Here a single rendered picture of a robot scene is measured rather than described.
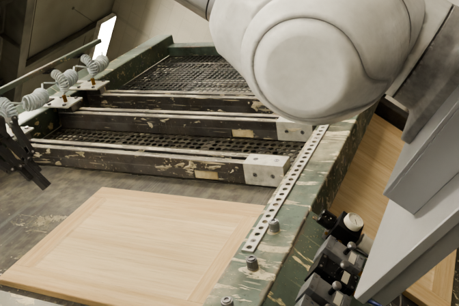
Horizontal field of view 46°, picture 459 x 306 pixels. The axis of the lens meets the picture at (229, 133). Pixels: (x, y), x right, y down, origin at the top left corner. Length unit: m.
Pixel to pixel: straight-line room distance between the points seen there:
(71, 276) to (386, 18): 1.03
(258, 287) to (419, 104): 0.55
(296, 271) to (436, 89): 0.61
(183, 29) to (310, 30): 7.34
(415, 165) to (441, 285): 1.22
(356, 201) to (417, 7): 1.27
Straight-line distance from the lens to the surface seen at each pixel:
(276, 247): 1.25
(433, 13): 0.77
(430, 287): 1.89
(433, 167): 0.72
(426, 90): 0.77
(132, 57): 2.77
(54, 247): 1.52
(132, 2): 8.18
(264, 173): 1.55
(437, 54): 0.76
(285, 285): 1.19
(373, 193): 2.03
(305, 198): 1.41
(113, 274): 1.35
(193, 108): 2.16
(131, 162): 1.78
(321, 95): 0.53
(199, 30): 7.71
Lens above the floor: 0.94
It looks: 6 degrees up
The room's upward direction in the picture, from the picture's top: 56 degrees counter-clockwise
